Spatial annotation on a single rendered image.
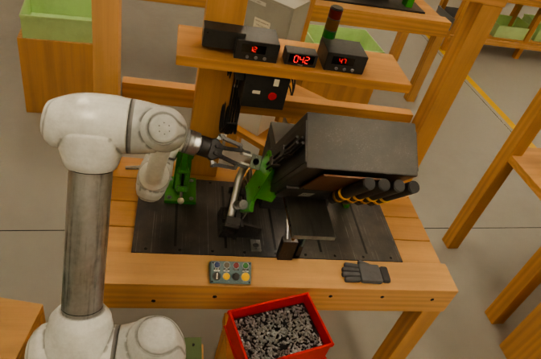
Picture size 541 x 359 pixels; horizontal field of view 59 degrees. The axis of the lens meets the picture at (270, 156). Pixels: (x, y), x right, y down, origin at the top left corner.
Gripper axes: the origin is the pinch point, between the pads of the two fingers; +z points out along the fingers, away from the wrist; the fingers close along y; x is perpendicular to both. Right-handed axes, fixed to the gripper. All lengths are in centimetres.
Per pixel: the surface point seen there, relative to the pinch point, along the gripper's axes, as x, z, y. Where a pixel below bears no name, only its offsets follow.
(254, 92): -4.1, -5.8, 24.7
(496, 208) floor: 117, 261, 41
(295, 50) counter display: -15.0, 1.4, 41.9
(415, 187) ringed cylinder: -56, 33, -1
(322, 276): -6, 39, -36
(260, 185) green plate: -7.1, 4.4, -8.7
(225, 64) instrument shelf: -10.3, -21.0, 28.7
